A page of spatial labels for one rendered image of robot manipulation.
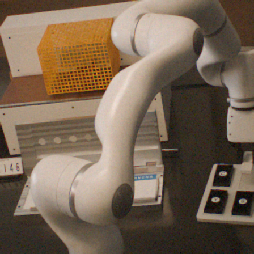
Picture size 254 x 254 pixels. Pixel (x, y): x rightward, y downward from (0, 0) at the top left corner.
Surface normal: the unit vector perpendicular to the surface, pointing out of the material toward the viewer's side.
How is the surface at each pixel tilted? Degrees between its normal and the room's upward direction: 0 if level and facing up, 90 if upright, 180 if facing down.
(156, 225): 0
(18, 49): 90
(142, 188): 0
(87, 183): 36
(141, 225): 0
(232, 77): 78
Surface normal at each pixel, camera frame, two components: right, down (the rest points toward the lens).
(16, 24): -0.16, -0.86
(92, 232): 0.05, -0.64
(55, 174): -0.47, -0.42
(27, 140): -0.11, 0.37
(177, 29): -0.28, -0.52
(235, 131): -0.36, 0.32
